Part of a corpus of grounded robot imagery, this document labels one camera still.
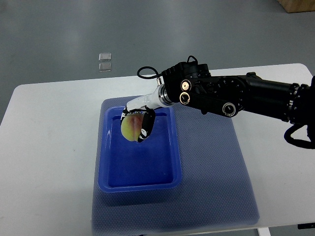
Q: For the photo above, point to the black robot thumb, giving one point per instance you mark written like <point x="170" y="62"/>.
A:
<point x="147" y="125"/>

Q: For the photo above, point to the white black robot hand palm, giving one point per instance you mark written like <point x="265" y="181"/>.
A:
<point x="151" y="101"/>

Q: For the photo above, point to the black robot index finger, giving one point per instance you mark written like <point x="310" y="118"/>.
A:
<point x="123" y="115"/>

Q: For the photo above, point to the green red peach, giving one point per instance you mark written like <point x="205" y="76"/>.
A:
<point x="131" y="127"/>

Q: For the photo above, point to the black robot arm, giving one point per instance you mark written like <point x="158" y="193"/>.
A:
<point x="191" y="84"/>

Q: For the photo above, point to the lower metal floor plate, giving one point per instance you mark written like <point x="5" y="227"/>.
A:
<point x="105" y="66"/>

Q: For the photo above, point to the metal floor plate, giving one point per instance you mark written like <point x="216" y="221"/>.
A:
<point x="104" y="56"/>
<point x="105" y="66"/>

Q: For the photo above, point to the upper metal floor plate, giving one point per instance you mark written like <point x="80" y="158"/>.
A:
<point x="104" y="56"/>

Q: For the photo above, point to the blue plastic tray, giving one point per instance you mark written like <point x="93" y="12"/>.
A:
<point x="123" y="166"/>

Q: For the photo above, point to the blue textured mat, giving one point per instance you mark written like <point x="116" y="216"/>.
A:
<point x="215" y="191"/>

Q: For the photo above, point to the wooden box corner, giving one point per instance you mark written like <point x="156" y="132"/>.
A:
<point x="297" y="6"/>

